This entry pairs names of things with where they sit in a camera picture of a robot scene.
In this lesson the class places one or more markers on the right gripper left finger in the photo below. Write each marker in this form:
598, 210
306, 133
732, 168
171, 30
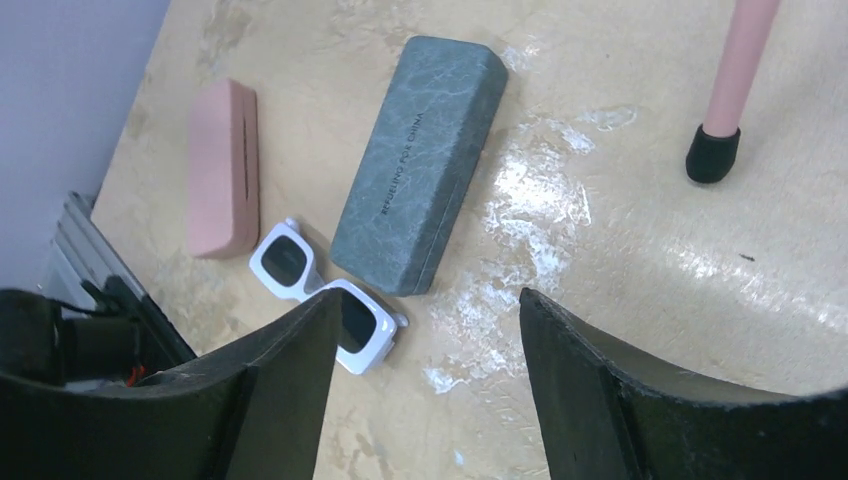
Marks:
252, 409

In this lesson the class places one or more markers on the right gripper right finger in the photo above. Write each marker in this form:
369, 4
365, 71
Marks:
609, 410

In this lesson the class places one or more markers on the pink glasses case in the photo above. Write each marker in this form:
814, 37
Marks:
223, 212

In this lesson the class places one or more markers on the grey glasses case green lining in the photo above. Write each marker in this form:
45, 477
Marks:
418, 163

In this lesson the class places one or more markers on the pink music stand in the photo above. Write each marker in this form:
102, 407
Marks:
713, 150

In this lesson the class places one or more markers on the white frame sunglasses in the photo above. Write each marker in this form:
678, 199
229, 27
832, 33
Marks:
285, 264

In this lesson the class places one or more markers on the black base frame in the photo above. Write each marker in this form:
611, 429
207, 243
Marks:
123, 337

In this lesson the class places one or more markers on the aluminium rail left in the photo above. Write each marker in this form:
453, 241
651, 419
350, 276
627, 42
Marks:
78, 252

